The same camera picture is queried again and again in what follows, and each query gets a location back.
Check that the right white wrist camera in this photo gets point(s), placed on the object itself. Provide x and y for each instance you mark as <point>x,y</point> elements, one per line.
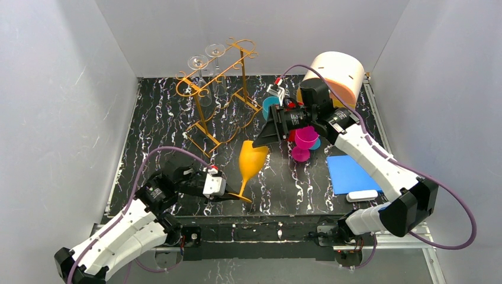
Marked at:
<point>276,89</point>

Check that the yellow wine glass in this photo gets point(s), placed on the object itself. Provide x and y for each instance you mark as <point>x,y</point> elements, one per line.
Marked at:
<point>251,161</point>

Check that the red wine glass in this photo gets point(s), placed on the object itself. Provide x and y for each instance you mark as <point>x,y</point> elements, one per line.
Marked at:
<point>291,104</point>

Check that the magenta wine glass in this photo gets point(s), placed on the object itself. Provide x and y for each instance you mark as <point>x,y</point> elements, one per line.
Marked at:
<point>305,138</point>

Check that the teal blue wine glass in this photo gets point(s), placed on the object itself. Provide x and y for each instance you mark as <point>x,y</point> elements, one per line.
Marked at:
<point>316,145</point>

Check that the clear wine glass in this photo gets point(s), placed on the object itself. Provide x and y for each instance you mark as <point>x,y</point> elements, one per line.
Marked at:
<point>200,63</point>
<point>218,81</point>

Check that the blue flat board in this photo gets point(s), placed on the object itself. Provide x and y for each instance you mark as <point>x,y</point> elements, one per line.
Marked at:
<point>347,176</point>

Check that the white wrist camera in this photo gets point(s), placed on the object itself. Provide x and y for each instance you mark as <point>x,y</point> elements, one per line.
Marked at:
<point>276,89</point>
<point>215,183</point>

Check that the gold wire wine glass rack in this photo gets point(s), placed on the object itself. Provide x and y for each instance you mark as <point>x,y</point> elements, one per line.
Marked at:
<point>228,114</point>

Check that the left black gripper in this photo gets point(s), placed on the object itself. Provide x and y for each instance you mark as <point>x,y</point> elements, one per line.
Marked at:
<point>219,197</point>

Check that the small white bar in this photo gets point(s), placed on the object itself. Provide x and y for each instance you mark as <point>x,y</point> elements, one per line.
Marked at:
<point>362,196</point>

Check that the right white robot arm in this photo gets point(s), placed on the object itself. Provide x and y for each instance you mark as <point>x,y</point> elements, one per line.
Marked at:
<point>411,198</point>

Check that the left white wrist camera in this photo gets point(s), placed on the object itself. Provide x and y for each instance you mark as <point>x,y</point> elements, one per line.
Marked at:
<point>215,183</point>

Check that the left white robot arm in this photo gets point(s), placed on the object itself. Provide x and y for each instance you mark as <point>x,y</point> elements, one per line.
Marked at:
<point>144,224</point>

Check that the light blue wine glass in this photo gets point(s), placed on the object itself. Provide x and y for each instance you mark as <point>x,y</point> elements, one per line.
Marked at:
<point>267,103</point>

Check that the round pastel drawer cabinet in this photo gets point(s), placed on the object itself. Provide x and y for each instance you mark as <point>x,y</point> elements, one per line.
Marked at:
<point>344,74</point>

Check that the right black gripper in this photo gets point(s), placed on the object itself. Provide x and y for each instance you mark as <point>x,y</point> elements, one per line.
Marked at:
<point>279,125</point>

